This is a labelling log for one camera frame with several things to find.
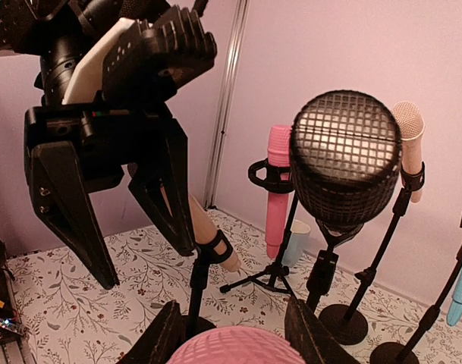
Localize black tripod shock-mount stand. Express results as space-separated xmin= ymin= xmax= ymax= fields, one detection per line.
xmin=219 ymin=158 xmax=298 ymax=296

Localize floral table mat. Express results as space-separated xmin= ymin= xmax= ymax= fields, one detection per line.
xmin=8 ymin=210 xmax=462 ymax=363

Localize beige microphone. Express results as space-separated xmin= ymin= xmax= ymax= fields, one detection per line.
xmin=390 ymin=100 xmax=426 ymax=204
xmin=188 ymin=194 xmax=240 ymax=272

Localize tall pink microphone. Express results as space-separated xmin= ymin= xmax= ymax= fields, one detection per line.
xmin=265 ymin=125 xmax=291 ymax=259

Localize black microphone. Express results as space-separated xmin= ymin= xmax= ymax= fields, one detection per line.
xmin=289 ymin=89 xmax=401 ymax=231

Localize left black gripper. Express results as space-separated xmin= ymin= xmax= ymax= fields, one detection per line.
xmin=24 ymin=5 xmax=219 ymax=190

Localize left aluminium frame post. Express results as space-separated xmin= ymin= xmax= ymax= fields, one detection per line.
xmin=203 ymin=1 xmax=250 ymax=209

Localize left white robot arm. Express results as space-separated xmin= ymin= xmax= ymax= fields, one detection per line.
xmin=0 ymin=1 xmax=217 ymax=289

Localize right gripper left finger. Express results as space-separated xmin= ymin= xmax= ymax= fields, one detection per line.
xmin=118 ymin=300 xmax=185 ymax=364

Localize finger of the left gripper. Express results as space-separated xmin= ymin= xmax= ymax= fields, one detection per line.
xmin=128 ymin=134 xmax=195 ymax=256
xmin=28 ymin=141 xmax=119 ymax=290

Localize round stand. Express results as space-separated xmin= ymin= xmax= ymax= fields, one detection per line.
xmin=369 ymin=218 xmax=462 ymax=364
xmin=182 ymin=229 xmax=234 ymax=340
xmin=319 ymin=163 xmax=426 ymax=346
xmin=306 ymin=219 xmax=363 ymax=312

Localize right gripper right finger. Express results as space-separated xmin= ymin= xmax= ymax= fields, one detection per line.
xmin=284 ymin=297 xmax=358 ymax=364

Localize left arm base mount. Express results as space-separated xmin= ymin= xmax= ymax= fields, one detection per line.
xmin=0 ymin=240 xmax=32 ymax=363

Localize short pink microphone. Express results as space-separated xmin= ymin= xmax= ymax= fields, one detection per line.
xmin=168 ymin=326 xmax=304 ymax=364

